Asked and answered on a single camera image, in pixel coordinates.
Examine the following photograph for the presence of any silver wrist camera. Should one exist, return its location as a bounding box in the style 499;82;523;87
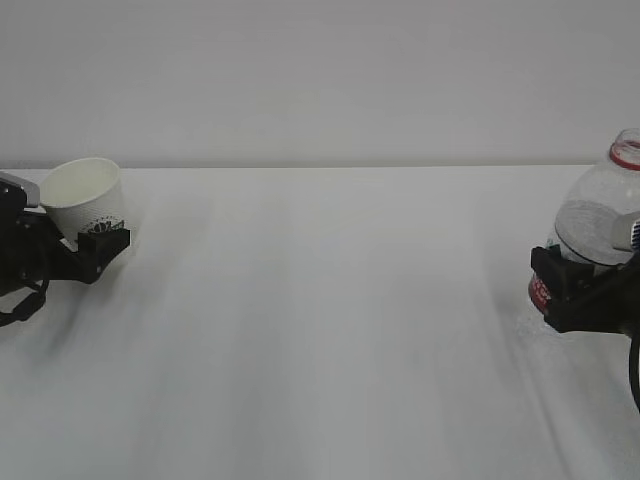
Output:
610;211;640;252
1;171;40;208

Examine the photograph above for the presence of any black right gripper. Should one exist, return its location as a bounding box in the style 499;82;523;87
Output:
529;246;639;334

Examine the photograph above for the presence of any clear water bottle red label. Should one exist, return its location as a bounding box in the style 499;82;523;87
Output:
519;127;640;341

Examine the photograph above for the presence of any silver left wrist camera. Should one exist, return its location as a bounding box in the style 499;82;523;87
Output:
1;171;40;208

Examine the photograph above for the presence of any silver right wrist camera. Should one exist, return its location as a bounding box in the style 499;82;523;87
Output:
610;211;640;252

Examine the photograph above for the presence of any white paper cup green logo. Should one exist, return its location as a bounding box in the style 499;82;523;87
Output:
40;158;128;251

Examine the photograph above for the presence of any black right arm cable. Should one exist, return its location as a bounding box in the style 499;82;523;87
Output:
627;333;640;416

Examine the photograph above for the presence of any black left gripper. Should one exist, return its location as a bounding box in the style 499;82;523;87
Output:
1;181;131;327

